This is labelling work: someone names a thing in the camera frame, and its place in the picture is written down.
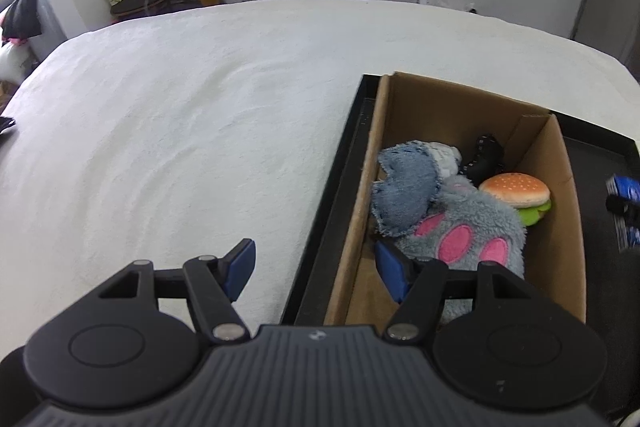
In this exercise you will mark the grey paw plush toy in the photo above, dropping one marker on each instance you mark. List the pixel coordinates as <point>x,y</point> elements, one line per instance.
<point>490,212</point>

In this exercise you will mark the black cloth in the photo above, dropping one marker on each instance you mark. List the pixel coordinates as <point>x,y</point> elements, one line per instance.
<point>22,14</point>

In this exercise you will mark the blue denim soft toy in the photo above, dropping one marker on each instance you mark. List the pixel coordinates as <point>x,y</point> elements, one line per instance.
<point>400,187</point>

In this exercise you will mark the black tray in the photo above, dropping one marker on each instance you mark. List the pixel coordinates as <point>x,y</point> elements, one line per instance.
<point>595,167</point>

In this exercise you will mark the dark cloth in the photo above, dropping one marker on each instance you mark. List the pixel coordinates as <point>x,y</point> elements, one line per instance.
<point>6,125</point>

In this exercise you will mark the burger plush toy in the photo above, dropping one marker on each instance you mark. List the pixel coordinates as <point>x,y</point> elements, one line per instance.
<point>515,187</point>

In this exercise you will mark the black soft toy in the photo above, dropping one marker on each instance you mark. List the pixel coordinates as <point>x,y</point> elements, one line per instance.
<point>482,162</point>

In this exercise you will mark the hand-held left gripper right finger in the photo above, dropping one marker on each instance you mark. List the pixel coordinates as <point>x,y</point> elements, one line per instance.
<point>392,274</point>

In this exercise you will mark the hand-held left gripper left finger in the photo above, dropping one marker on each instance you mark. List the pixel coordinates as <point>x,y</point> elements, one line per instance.
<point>240,267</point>

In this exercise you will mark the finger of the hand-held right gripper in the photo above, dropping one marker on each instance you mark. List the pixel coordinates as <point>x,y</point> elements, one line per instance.
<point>620,206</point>

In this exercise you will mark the brown cardboard box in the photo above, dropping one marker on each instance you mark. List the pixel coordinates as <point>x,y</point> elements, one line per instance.
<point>450,107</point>

